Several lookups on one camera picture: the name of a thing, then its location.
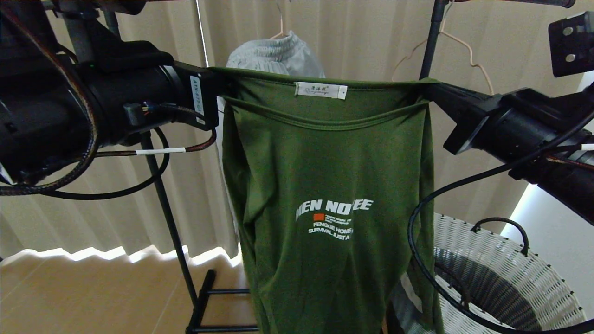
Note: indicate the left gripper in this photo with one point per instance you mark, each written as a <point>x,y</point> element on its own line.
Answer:
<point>148,97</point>

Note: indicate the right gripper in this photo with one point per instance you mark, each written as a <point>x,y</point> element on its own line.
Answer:
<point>533,130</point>

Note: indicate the pale grey shorts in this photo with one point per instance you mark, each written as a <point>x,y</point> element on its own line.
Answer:
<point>278,55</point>

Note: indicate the pink clothes hanger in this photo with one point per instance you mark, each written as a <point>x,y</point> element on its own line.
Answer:
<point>280,31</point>
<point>471,55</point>

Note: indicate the green garment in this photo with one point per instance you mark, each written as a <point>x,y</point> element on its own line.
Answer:
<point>325,162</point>

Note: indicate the black clothes rack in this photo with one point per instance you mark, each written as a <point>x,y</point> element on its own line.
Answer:
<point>171,232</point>

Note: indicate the white laundry basket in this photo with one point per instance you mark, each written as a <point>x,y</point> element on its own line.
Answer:
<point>510,287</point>

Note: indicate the beige curtain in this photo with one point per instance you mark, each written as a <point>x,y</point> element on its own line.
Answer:
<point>362,37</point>

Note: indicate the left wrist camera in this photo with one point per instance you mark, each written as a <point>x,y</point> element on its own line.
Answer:
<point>134,53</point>

